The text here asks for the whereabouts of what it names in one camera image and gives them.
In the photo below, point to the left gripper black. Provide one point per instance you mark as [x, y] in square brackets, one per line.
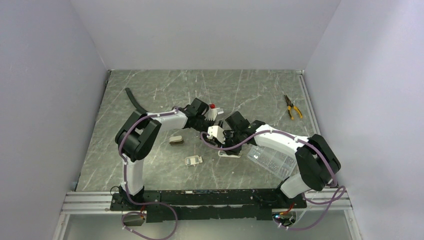
[211, 122]

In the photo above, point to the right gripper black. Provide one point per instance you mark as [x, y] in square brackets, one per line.
[233, 151]

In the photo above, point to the aluminium frame rail right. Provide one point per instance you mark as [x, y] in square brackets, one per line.
[309, 107]

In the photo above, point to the clear plastic screw organizer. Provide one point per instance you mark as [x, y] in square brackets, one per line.
[277, 163]

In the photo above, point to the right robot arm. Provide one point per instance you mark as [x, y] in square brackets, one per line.
[316, 162]

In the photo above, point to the orange handled pliers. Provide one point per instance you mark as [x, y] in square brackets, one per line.
[290, 106]

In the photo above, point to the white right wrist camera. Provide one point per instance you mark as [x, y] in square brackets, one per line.
[216, 132]

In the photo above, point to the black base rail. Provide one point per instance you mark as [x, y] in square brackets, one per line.
[168, 205]

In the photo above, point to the brown stapler base part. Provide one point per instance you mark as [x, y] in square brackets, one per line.
[176, 140]

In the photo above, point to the white staple box tray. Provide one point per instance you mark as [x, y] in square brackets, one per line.
[193, 160]

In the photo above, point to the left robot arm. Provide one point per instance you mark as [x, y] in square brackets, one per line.
[137, 136]

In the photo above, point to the aluminium frame rail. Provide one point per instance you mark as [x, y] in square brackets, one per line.
[309, 107]
[109, 202]

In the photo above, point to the aluminium frame rail front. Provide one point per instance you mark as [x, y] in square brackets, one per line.
[109, 202]

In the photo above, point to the pale green white stapler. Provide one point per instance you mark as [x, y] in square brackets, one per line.
[228, 154]

